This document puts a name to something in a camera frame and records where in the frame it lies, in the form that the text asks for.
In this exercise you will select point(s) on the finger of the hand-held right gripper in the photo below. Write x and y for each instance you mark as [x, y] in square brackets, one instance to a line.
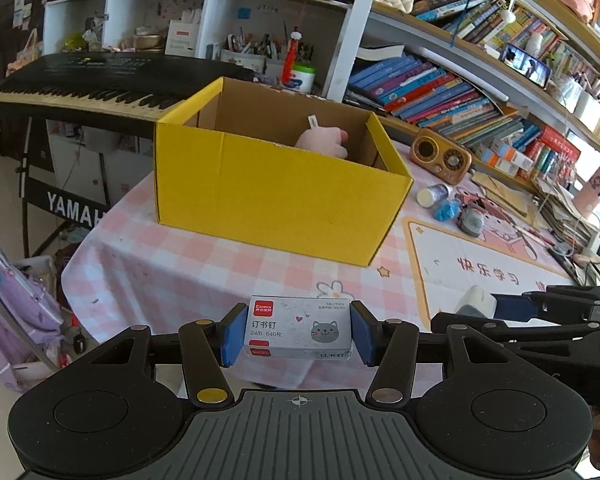
[515, 306]
[530, 327]

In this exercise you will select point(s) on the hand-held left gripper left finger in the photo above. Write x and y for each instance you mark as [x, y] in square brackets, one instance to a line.
[232, 335]

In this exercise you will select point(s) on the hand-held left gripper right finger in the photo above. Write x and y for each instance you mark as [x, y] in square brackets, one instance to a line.
[364, 335]

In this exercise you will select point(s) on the small white case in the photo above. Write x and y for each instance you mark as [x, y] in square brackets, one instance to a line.
[475, 300]

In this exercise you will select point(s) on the grey staple box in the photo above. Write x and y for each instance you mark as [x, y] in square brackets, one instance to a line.
[295, 327]

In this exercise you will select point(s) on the yellow cardboard box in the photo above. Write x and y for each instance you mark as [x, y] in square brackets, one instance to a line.
[260, 200]

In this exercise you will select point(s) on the pink plush pig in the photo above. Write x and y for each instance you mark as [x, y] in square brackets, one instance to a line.
[320, 142]

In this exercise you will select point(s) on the desktop with pink checked cloth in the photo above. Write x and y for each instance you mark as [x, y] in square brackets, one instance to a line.
[180, 280]

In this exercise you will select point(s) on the stack of papers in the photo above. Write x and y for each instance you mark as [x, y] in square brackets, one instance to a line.
[565, 215]

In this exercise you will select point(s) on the brown cardboard pieces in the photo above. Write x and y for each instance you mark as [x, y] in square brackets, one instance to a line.
[505, 195]

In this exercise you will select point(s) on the small blue object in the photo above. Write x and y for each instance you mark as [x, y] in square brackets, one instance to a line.
[448, 210]

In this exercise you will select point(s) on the white squeeze bottle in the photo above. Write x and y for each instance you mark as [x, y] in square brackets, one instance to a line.
[432, 195]

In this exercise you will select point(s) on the orange white small carton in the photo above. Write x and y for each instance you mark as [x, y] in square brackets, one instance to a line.
[495, 164]
[512, 156]

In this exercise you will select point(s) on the brown retro radio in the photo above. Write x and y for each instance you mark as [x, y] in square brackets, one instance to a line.
[442, 156]

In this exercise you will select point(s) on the red thick dictionary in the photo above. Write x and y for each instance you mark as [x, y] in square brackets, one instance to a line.
[560, 144]

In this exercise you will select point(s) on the black keyboard stand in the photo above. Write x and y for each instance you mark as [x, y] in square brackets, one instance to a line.
[70, 205]

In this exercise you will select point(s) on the pink school backpack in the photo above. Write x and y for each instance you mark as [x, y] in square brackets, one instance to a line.
[15, 320]

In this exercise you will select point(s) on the row of blue paperback books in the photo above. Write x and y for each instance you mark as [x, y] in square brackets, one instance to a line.
[430, 95]

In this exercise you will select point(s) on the smartphone with lit screen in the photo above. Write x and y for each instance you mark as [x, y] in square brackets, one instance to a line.
[526, 66]

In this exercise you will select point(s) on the white jar with green lid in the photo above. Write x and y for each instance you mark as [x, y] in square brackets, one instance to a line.
[303, 79]

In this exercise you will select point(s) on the pen holder with pens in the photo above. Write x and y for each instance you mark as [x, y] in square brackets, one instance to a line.
[242, 60]

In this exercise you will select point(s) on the red tassel charm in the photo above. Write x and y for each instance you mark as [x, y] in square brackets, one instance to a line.
[291, 57]

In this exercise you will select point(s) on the black electronic keyboard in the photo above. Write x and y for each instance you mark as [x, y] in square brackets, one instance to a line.
[90, 80]

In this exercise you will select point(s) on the row of dark mixed books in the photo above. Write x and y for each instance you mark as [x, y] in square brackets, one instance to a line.
[480, 15]

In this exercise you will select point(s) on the white bag with red label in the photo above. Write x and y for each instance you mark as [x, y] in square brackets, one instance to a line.
[181, 40]

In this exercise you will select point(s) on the white wooden bookshelf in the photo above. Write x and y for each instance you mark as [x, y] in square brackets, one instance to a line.
[355, 35]

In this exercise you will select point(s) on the white cubby shelf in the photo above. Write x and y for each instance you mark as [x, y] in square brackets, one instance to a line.
[207, 10]

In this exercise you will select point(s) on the pink tote bag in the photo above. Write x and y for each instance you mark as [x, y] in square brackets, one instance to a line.
[22, 57]

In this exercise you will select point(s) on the dark wooden door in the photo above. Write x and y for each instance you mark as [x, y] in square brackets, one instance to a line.
[0, 60]

